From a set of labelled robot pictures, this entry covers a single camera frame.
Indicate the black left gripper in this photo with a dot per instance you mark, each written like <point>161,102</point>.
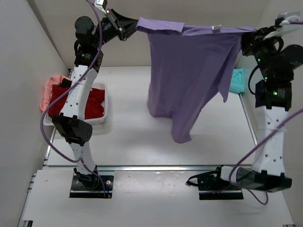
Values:
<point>127,25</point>

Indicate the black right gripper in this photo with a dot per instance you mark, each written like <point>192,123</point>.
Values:
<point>252,40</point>

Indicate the purple t shirt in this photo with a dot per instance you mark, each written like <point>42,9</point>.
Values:
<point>189,66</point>

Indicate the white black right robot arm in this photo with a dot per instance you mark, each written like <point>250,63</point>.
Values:
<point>273,100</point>

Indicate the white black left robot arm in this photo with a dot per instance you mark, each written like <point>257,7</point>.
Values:
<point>70,121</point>

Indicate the folded teal t shirt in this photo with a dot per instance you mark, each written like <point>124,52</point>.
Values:
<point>237,82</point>

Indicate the black garment in basket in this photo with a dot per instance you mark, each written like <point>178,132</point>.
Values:
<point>66,83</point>

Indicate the pink t shirt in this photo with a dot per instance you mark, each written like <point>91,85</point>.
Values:
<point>48,91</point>

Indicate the white plastic laundry basket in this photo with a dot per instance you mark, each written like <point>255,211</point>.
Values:
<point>102,86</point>

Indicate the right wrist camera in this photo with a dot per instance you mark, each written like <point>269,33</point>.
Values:
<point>285,23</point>

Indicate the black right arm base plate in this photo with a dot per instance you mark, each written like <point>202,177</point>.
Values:
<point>212,187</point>

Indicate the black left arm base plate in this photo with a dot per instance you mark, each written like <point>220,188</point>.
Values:
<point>94,190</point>

